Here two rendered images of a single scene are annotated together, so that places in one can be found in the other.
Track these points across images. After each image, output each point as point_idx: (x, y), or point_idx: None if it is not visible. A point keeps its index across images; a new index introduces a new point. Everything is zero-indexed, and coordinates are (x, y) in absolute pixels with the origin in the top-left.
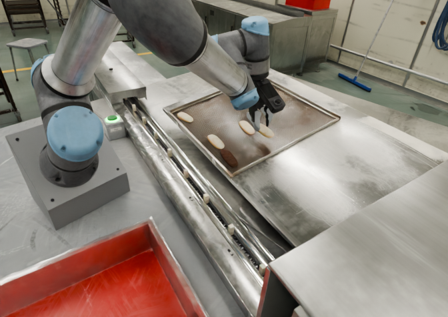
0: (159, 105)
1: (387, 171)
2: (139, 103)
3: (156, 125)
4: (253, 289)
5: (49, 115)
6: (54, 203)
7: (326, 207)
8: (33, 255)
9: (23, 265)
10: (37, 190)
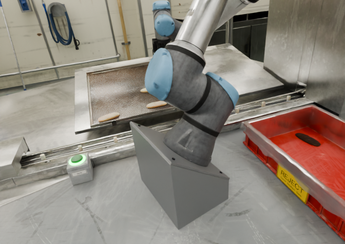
0: (41, 147)
1: (214, 60)
2: (39, 153)
3: (97, 140)
4: (276, 106)
5: (212, 86)
6: (223, 173)
7: (231, 78)
8: (256, 208)
9: (267, 212)
10: (216, 174)
